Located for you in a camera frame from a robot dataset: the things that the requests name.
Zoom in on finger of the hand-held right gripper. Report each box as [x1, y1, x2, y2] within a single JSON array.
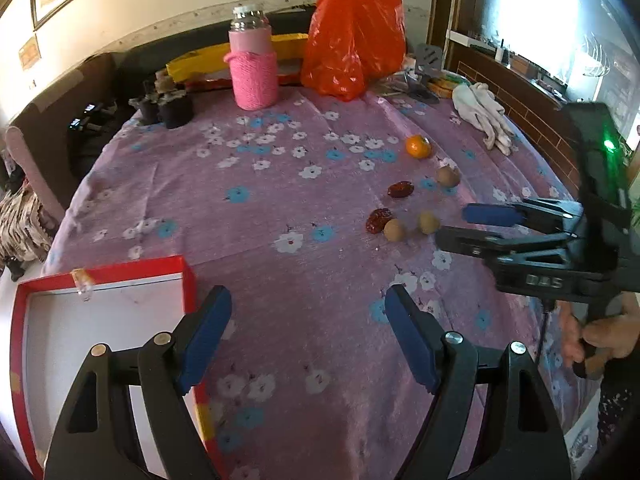
[[461, 199, 584, 234], [434, 225, 578, 262]]

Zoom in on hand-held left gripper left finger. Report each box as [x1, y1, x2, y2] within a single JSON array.
[[44, 285, 233, 480]]

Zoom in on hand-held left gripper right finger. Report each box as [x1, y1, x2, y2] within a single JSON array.
[[384, 284, 571, 480]]

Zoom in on mandarin orange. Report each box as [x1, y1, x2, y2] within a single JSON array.
[[405, 134, 432, 159]]

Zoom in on red cardboard box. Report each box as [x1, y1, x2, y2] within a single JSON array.
[[10, 255, 219, 480]]

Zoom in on person's right hand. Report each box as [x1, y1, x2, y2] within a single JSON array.
[[557, 292, 640, 381]]

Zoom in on white cotton gloves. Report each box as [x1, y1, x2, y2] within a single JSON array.
[[451, 82, 516, 156]]

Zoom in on purple floral tablecloth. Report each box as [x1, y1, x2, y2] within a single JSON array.
[[42, 82, 597, 480]]

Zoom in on orange green packet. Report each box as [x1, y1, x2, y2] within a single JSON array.
[[430, 72, 471, 97]]

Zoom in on grey phone stand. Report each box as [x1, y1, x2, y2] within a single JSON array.
[[404, 42, 444, 106]]

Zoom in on window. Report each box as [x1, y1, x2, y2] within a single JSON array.
[[475, 0, 640, 151]]

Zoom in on brown patterned cloth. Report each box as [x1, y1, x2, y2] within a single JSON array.
[[0, 185, 56, 272]]

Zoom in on red plastic bag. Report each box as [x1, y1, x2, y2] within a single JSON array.
[[301, 0, 407, 102]]

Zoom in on black cup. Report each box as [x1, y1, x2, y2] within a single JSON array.
[[130, 87, 163, 124], [159, 92, 194, 130]]

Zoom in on black device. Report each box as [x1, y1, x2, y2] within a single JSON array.
[[67, 102, 119, 134]]

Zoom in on pink sleeved glass bottle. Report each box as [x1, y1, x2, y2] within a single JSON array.
[[223, 5, 279, 111]]

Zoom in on dark brown sofa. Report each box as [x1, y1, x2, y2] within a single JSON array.
[[7, 10, 321, 177]]

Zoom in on yellow package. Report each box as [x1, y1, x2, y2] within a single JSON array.
[[166, 33, 310, 87]]

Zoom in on small wall notice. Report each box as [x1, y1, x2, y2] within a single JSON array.
[[19, 35, 41, 68]]

